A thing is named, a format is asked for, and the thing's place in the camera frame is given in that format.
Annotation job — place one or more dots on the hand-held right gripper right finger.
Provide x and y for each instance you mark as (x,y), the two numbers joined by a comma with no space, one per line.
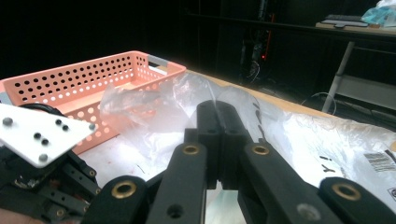
(232,130)

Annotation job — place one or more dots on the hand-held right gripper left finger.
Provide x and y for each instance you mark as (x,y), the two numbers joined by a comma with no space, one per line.
(211,124)

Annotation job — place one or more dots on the pink perforated plastic basket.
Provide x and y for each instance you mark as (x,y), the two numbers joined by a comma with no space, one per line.
(77,77)

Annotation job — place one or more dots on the clear printed plastic bag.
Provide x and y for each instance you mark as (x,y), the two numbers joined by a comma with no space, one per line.
(311,140)

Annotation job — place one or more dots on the black device with red light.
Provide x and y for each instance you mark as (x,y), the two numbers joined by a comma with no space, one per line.
(258,46)

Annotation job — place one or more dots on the white-legged desk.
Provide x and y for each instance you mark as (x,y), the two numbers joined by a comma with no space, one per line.
(342,62)

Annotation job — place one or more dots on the dark keyboard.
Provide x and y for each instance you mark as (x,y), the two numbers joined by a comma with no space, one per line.
(342,20)

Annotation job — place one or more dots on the teal plastic bag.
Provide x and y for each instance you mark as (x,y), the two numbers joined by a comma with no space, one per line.
(376,14)

